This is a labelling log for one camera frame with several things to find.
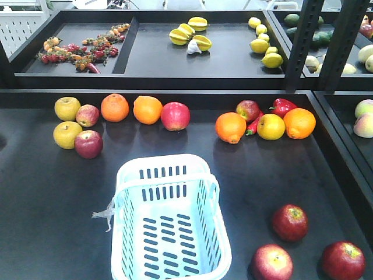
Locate light blue plastic basket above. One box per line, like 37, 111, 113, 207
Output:
93, 153, 232, 279

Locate dark red apple front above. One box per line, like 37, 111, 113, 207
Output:
272, 204, 308, 242

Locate dark red apple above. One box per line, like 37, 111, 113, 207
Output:
272, 204, 308, 242
321, 241, 366, 280
235, 100, 260, 123

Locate orange with navel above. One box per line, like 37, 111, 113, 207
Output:
215, 112, 247, 144

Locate orange at far left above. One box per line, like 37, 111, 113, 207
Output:
133, 96, 163, 125

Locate red chili pepper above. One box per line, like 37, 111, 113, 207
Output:
245, 110, 263, 136

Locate dark red apple back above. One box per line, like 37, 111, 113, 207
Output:
235, 100, 260, 123

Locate yellow round fruit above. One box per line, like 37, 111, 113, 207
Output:
257, 113, 286, 141

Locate white garlic bulb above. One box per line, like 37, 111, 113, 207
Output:
187, 40, 202, 55

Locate red apple beside gripper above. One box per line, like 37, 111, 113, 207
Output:
74, 130, 103, 159

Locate red bell pepper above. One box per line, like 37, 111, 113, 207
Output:
269, 98, 298, 118

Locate small pink apple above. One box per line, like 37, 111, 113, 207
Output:
75, 104, 100, 128

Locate yellow starfruit pile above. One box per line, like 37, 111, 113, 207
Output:
168, 16, 212, 53

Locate bright orange right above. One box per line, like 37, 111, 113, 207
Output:
283, 107, 316, 139

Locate yellow lemon pile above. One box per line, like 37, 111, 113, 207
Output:
248, 17, 283, 69

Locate yellow green apple front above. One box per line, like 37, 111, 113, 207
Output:
53, 121, 83, 150

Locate yellow green apple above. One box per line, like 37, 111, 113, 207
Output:
54, 96, 81, 121
53, 121, 83, 150

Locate yellow green apple back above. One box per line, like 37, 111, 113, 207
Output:
54, 96, 81, 121

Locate cherry tomato vine pile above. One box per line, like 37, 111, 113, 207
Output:
34, 23, 131, 74

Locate green avocado pile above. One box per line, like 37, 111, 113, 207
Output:
283, 13, 335, 47

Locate front peach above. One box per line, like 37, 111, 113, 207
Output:
353, 113, 373, 138

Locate peach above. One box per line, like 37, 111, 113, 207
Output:
353, 113, 373, 138
354, 99, 373, 118

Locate rear peach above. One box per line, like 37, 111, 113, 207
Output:
354, 99, 373, 118

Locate pale yellow pears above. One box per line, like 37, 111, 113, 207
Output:
305, 44, 372, 75

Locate black shelf upright posts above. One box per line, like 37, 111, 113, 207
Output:
285, 1, 372, 92

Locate mixed apple mango pile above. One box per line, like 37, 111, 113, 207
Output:
359, 15, 373, 39

